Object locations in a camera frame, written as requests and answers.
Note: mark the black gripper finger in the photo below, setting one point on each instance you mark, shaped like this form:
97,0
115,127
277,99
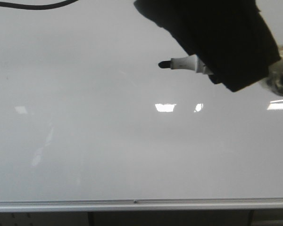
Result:
229,36

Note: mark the black and white marker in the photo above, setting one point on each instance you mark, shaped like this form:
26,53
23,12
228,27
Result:
272,82

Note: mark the white whiteboard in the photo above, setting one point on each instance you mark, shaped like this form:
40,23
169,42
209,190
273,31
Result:
89,122

